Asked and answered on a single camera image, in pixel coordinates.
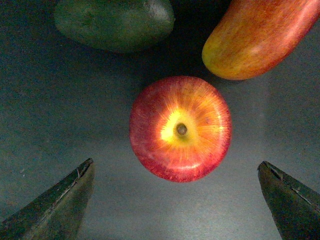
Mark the green avocado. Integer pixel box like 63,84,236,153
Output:
53,0,175,53

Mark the red yellow mango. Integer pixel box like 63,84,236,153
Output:
202,0,320,80

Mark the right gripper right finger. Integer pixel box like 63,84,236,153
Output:
257,161,320,240

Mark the red apple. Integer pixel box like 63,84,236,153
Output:
129,76,232,183

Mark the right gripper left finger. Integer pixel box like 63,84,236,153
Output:
0,158,95,240

